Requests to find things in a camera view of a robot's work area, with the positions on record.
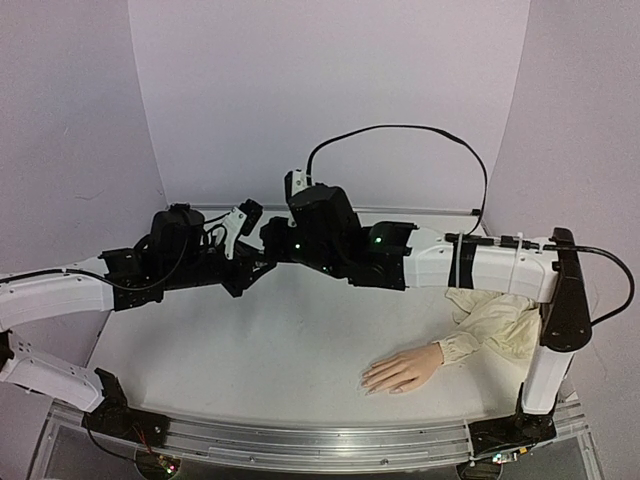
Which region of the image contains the black right camera cable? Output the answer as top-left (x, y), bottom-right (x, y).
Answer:
top-left (305, 124), bottom-right (635, 324)

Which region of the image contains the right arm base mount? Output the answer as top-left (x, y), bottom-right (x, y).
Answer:
top-left (468, 399), bottom-right (556, 459)

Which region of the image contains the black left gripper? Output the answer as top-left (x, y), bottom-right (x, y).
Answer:
top-left (164, 239), bottom-right (270, 297)

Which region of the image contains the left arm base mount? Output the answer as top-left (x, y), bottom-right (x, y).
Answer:
top-left (82, 368), bottom-right (170, 447)

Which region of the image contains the black camera cable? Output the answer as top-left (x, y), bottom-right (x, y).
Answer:
top-left (305, 124), bottom-right (635, 324)
top-left (0, 212), bottom-right (236, 294)

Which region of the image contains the black left camera cable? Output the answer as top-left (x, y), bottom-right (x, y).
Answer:
top-left (0, 212), bottom-right (236, 294)

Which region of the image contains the aluminium front rail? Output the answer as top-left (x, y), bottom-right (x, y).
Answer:
top-left (30, 401), bottom-right (602, 479)

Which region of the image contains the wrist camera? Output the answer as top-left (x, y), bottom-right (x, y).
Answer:
top-left (284, 169), bottom-right (315, 208)
top-left (222, 199), bottom-right (264, 260)

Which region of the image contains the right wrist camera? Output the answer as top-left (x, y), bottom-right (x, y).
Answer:
top-left (284, 169), bottom-right (315, 208)

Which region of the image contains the mannequin hand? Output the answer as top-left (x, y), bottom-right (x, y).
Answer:
top-left (360, 343), bottom-right (444, 395)

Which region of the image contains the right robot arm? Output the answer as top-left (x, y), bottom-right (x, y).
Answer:
top-left (259, 184), bottom-right (592, 415)

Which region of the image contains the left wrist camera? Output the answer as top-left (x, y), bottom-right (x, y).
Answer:
top-left (222, 199), bottom-right (264, 260)

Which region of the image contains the cream cloth sleeve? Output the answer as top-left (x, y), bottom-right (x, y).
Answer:
top-left (438, 287), bottom-right (541, 365)

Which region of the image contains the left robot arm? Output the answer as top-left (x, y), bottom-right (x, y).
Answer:
top-left (1, 200), bottom-right (275, 437)

